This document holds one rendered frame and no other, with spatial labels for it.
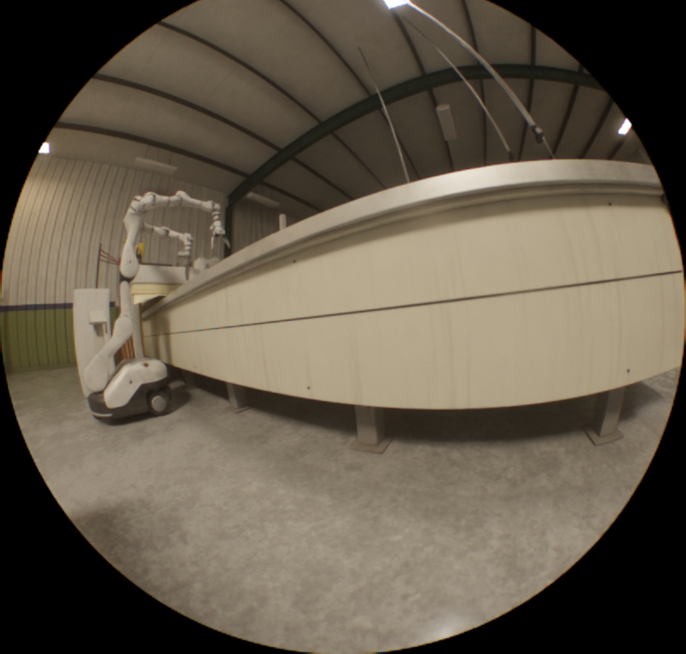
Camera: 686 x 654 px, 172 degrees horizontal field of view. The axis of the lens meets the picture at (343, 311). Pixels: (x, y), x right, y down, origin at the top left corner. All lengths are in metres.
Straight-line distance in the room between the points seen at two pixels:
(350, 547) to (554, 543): 0.47
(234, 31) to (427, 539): 6.09
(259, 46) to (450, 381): 5.77
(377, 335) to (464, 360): 0.24
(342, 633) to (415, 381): 0.61
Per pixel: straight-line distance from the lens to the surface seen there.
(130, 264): 1.83
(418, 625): 0.54
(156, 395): 1.68
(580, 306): 0.64
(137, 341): 2.42
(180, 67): 6.00
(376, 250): 0.62
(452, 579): 0.58
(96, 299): 2.70
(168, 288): 2.43
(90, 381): 1.77
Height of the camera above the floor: 0.53
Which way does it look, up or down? 1 degrees up
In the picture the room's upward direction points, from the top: 6 degrees counter-clockwise
